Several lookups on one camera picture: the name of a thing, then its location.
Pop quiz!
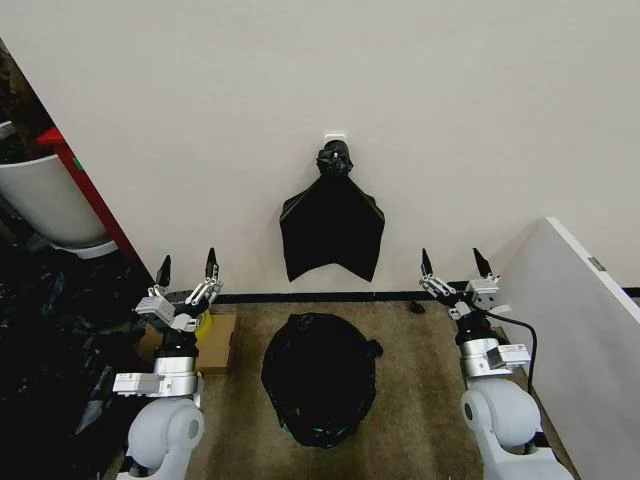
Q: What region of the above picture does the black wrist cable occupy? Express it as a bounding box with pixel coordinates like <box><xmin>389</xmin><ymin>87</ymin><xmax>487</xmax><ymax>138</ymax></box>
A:
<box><xmin>487</xmin><ymin>308</ymin><xmax>539</xmax><ymax>399</ymax></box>

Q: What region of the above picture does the trash bin with black liner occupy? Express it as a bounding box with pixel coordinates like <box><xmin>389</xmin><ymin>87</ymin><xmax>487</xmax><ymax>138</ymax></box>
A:
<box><xmin>260</xmin><ymin>312</ymin><xmax>385</xmax><ymax>450</ymax></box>

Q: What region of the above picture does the white round planter pot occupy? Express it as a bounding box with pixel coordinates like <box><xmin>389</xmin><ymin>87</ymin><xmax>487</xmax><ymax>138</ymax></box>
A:
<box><xmin>0</xmin><ymin>152</ymin><xmax>120</xmax><ymax>260</ymax></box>

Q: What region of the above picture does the red metal post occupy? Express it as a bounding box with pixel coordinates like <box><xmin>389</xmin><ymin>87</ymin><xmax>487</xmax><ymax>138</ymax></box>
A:
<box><xmin>36</xmin><ymin>126</ymin><xmax>155</xmax><ymax>275</ymax></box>

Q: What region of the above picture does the white flat board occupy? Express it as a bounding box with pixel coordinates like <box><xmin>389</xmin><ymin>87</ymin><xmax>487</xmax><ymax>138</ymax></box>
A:
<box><xmin>492</xmin><ymin>216</ymin><xmax>640</xmax><ymax>480</ymax></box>

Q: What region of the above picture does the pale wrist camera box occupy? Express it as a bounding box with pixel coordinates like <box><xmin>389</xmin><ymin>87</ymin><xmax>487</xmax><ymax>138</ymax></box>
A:
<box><xmin>133</xmin><ymin>293</ymin><xmax>175</xmax><ymax>320</ymax></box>
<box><xmin>463</xmin><ymin>278</ymin><xmax>502</xmax><ymax>311</ymax></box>

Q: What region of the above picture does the black hanging garbage bag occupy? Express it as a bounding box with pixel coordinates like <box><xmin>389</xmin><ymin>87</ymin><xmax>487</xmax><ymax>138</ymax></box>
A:
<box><xmin>278</xmin><ymin>139</ymin><xmax>387</xmax><ymax>284</ymax></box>

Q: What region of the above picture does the pile of black plastic bags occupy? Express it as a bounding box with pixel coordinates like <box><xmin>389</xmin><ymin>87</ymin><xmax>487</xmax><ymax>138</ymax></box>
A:
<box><xmin>0</xmin><ymin>199</ymin><xmax>164</xmax><ymax>480</ymax></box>

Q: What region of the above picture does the brown cardboard box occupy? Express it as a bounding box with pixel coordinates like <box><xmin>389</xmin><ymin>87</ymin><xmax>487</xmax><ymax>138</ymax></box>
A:
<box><xmin>193</xmin><ymin>313</ymin><xmax>239</xmax><ymax>375</ymax></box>

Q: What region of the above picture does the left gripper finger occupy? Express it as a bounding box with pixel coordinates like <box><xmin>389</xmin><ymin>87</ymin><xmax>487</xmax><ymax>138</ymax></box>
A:
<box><xmin>183</xmin><ymin>247</ymin><xmax>225</xmax><ymax>307</ymax></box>
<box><xmin>147</xmin><ymin>254</ymin><xmax>174</xmax><ymax>301</ymax></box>

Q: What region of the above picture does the dark potted plant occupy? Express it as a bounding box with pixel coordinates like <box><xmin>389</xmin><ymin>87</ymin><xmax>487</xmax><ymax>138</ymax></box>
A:
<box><xmin>0</xmin><ymin>37</ymin><xmax>62</xmax><ymax>165</ymax></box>

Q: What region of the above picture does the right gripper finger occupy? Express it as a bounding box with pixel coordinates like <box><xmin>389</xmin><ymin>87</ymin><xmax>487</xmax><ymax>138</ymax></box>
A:
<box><xmin>472</xmin><ymin>247</ymin><xmax>502</xmax><ymax>287</ymax></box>
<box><xmin>418</xmin><ymin>247</ymin><xmax>460</xmax><ymax>309</ymax></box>

